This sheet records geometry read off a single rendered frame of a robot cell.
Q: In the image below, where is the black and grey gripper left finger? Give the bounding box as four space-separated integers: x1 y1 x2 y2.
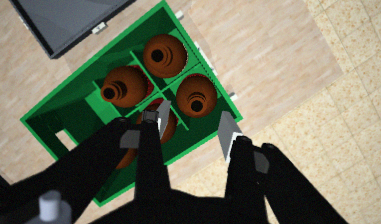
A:
0 100 180 224

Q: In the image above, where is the green divided crate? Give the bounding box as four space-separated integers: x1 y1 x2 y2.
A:
39 0 243 194

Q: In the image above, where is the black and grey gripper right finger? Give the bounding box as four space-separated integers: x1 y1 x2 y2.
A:
217 111 349 224

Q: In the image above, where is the grey square tray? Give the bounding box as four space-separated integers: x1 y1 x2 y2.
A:
9 0 137 59

